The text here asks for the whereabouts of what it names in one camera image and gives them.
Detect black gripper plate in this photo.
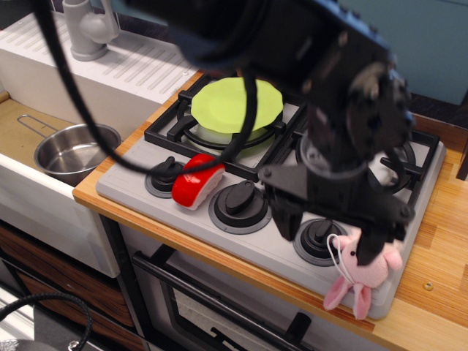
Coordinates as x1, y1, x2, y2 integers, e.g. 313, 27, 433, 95
258, 164, 415, 266

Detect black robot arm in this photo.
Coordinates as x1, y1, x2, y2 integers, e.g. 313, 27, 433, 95
129, 1, 414, 265

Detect black right stove knob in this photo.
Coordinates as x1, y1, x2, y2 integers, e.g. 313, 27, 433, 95
293, 219, 347, 267

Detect black stove knob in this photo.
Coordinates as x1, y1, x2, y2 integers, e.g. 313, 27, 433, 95
145, 156, 184, 199
293, 219, 347, 267
208, 181, 271, 235

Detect pink stuffed rabbit toy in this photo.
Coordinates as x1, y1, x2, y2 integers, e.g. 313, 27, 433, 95
323, 229, 403, 320

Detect grey toy stove top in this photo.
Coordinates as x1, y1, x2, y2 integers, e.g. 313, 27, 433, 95
95, 67, 448, 321

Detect black middle stove knob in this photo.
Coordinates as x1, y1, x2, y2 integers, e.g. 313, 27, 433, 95
208, 181, 271, 235

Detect black left burner grate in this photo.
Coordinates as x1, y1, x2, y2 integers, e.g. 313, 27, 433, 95
144, 74, 306, 181

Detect black burner grate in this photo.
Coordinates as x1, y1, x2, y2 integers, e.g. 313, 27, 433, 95
144, 74, 306, 181
261, 99, 441, 230

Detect black right burner grate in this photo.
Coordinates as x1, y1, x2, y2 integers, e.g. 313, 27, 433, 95
261, 99, 441, 230

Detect red white toy sushi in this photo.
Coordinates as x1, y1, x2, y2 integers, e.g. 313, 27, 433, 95
171, 164, 225, 211

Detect toy oven door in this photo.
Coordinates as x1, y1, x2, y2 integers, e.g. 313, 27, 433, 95
121, 226, 382, 350

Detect green plastic plate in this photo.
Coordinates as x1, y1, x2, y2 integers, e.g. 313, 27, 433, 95
191, 78, 283, 134

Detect black left stove knob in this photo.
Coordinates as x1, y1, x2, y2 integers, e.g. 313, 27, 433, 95
145, 156, 184, 199

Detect stainless steel pot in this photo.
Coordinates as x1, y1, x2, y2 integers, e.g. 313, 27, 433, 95
17, 114, 107, 186

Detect wooden drawer fronts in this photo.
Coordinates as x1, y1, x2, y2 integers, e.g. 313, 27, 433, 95
1, 222, 146, 350

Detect grey toy faucet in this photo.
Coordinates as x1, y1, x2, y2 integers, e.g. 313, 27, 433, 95
62, 0, 119, 61

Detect white toy sink unit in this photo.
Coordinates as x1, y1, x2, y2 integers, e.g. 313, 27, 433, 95
1, 5, 195, 278

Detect black braided cable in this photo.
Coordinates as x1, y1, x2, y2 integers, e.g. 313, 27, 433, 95
0, 0, 258, 351

